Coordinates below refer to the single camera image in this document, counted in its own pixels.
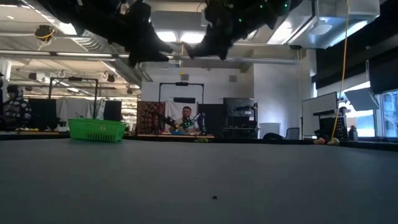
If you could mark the black perforated stand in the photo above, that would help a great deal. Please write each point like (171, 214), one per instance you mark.
(341, 127)

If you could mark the person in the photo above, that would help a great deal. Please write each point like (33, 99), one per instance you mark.
(15, 109)
(186, 118)

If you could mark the red-capped toy mushroom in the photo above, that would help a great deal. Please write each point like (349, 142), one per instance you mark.
(319, 141)

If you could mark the white tilted panel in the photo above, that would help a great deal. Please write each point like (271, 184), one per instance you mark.
(362, 99)

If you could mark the black frame stand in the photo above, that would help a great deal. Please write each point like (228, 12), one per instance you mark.
(73, 79)
(182, 83)

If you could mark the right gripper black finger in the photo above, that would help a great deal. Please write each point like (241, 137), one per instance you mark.
(223, 51)
(199, 46)

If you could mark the dark bottle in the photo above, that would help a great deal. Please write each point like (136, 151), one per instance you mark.
(353, 133)

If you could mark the white bin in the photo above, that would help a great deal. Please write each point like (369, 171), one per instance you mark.
(270, 129)

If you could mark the black aluminium table frame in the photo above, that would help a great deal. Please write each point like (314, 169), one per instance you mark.
(280, 140)

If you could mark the green plastic basket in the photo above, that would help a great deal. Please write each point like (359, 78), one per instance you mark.
(96, 130)

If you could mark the grey office chair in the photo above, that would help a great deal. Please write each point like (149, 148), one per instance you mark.
(293, 133)

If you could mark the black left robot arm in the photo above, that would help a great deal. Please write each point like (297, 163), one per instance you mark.
(87, 12)

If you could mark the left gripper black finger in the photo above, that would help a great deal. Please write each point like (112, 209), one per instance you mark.
(146, 57)
(158, 46)

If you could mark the whiteboard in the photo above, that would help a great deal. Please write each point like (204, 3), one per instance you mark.
(318, 115)

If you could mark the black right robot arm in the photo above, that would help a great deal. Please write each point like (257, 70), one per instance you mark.
(289, 7)

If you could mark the patterned wall tapestry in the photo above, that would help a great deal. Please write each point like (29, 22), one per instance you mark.
(149, 116)

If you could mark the black cabinet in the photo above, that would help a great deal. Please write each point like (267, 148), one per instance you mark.
(239, 109)

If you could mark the white hanging sheet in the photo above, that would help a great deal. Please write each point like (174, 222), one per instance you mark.
(74, 109)

